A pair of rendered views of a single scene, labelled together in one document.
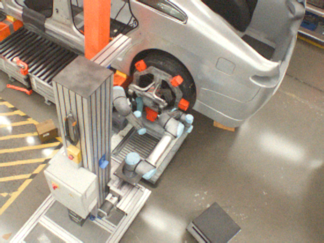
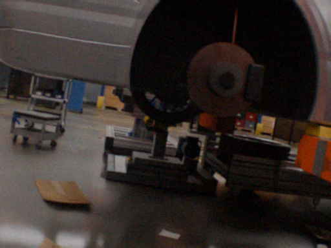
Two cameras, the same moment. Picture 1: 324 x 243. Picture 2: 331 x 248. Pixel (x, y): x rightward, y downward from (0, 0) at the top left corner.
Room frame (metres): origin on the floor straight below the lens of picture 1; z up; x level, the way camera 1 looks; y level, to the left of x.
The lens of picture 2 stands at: (5.28, -2.02, 0.74)
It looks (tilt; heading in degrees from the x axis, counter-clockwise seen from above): 3 degrees down; 148
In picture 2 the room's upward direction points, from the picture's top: 10 degrees clockwise
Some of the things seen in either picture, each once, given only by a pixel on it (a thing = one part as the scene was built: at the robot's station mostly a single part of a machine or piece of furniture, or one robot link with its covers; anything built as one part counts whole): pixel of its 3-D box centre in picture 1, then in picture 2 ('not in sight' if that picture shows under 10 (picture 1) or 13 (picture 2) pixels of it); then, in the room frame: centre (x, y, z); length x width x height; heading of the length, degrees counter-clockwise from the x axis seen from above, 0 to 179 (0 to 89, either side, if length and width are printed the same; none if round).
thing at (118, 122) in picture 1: (125, 116); (189, 155); (2.35, 0.19, 0.26); 0.42 x 0.18 x 0.35; 155
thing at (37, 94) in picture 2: not in sight; (50, 95); (-0.03, -0.47, 0.50); 0.53 x 0.42 x 1.00; 65
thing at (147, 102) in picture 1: (153, 95); not in sight; (2.21, -0.08, 0.85); 0.21 x 0.14 x 0.14; 155
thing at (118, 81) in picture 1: (115, 80); (220, 111); (2.49, 0.35, 0.69); 0.52 x 0.17 x 0.35; 155
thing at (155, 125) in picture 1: (158, 112); (159, 146); (2.43, -0.19, 0.32); 0.40 x 0.30 x 0.28; 65
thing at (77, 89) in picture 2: not in sight; (74, 92); (-4.08, 1.32, 0.49); 0.64 x 0.54 x 0.97; 163
